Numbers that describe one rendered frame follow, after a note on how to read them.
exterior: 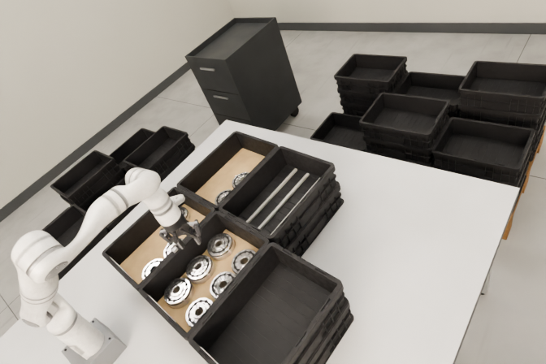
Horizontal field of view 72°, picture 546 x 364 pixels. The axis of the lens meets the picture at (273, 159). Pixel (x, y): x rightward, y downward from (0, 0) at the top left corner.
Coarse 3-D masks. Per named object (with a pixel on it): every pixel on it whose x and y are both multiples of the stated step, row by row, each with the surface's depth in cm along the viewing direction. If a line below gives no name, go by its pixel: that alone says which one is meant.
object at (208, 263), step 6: (198, 258) 142; (204, 258) 141; (192, 264) 140; (210, 264) 138; (186, 270) 139; (192, 270) 138; (204, 270) 137; (192, 276) 137; (198, 276) 135; (204, 276) 135
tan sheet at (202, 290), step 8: (224, 232) 151; (240, 240) 146; (240, 248) 143; (248, 248) 142; (256, 248) 141; (208, 256) 145; (232, 256) 141; (216, 264) 141; (224, 264) 140; (216, 272) 138; (232, 272) 136; (208, 280) 137; (200, 288) 135; (208, 288) 134; (200, 296) 133; (208, 296) 132; (160, 304) 136; (168, 312) 132; (176, 312) 131; (184, 312) 130; (176, 320) 129; (184, 320) 128; (184, 328) 126
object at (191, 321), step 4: (196, 300) 128; (200, 300) 128; (204, 300) 127; (208, 300) 127; (192, 304) 128; (196, 304) 128; (200, 304) 127; (204, 304) 127; (208, 304) 126; (188, 308) 127; (192, 308) 127; (188, 312) 126; (192, 312) 126; (188, 316) 125; (192, 316) 124; (188, 320) 124; (192, 320) 123; (196, 320) 123; (188, 324) 123; (192, 324) 123
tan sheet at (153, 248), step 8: (192, 216) 164; (200, 216) 162; (152, 240) 161; (160, 240) 159; (144, 248) 159; (152, 248) 157; (160, 248) 156; (136, 256) 157; (144, 256) 155; (152, 256) 154; (160, 256) 153; (120, 264) 156; (128, 264) 155; (136, 264) 153; (144, 264) 152; (128, 272) 151; (136, 272) 150; (136, 280) 147
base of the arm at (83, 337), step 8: (80, 320) 128; (72, 328) 124; (80, 328) 127; (88, 328) 130; (96, 328) 136; (56, 336) 123; (64, 336) 124; (72, 336) 125; (80, 336) 127; (88, 336) 130; (96, 336) 133; (72, 344) 127; (80, 344) 128; (88, 344) 130; (96, 344) 133; (80, 352) 130; (88, 352) 132; (96, 352) 134
